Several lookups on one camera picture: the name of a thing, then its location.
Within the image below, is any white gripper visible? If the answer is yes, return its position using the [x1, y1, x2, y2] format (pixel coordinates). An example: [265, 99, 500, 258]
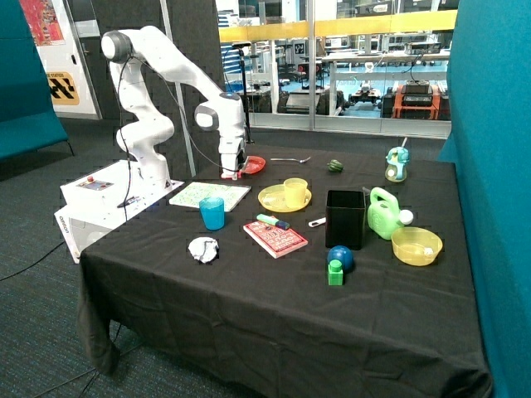
[218, 138, 247, 173]

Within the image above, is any pink highlighter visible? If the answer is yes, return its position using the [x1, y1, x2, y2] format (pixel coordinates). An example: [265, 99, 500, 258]
[221, 172, 241, 181]

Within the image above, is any green highlighter blue cap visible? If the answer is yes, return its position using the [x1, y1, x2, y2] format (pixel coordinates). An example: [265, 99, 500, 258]
[256, 214, 290, 231]

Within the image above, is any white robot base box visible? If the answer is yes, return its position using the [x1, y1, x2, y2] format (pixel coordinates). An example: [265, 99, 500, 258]
[55, 160, 183, 263]

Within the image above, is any red paperback book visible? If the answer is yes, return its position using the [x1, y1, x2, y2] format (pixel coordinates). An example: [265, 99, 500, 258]
[243, 221, 308, 259]

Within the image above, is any red plastic plate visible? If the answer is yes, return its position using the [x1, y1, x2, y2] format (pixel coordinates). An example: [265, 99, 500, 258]
[241, 155, 266, 174]

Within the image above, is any green marbled composition notebook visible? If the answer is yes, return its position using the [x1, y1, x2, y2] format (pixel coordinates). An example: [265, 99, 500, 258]
[169, 182, 251, 212]

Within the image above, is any blue plastic cup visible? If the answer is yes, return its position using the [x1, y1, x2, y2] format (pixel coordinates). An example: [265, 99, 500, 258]
[199, 197, 225, 231]

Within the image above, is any yellow plastic plate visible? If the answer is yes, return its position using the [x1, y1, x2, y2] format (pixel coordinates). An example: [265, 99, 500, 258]
[257, 184, 312, 213]

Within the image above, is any silver metal fork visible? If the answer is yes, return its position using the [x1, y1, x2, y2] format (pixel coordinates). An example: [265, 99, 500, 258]
[270, 157, 311, 164]

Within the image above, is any yellow plastic cup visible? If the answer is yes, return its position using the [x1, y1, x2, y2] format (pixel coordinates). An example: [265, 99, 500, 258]
[284, 177, 308, 208]

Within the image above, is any green toy pepper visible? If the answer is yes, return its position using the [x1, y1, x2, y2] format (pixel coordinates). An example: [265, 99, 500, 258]
[327, 159, 343, 172]

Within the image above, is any crumpled white paper ball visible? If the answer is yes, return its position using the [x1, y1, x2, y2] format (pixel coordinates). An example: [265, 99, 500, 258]
[188, 237, 219, 264]

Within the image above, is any black marker pen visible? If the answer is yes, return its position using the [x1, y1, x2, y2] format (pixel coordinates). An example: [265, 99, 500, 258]
[117, 197, 139, 208]

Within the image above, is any black square container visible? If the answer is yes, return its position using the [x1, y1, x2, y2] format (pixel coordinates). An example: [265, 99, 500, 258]
[325, 190, 366, 250]

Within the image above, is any blue ball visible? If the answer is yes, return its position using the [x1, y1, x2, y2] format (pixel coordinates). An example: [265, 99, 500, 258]
[327, 245, 354, 273]

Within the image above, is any green toy block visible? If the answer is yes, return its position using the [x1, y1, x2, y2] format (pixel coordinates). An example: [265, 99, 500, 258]
[328, 259, 343, 286]

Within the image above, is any black tablecloth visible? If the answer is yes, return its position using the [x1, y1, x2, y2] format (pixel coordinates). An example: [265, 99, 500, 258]
[77, 150, 494, 397]

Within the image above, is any green toy watering can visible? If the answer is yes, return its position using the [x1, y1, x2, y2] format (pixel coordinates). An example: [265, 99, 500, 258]
[368, 187, 414, 240]

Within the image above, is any teal kids sippy bottle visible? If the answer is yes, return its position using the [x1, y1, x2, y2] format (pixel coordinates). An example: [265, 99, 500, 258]
[385, 138, 411, 182]

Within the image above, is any yellow black warning sign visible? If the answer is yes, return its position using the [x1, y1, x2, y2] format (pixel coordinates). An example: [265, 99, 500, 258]
[46, 71, 80, 106]

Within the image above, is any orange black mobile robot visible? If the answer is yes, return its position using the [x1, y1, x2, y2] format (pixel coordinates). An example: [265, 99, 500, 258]
[380, 80, 451, 121]

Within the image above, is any yellow plastic bowl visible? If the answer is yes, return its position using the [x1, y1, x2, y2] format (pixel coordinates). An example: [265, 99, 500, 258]
[391, 227, 443, 266]

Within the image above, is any teal sofa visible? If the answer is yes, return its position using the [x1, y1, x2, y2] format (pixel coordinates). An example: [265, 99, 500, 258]
[0, 0, 69, 160]

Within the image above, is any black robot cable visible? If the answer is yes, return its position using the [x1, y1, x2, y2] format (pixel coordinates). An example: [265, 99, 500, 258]
[115, 56, 240, 225]

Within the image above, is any red wall poster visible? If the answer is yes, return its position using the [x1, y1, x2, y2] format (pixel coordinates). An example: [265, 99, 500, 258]
[19, 0, 66, 47]

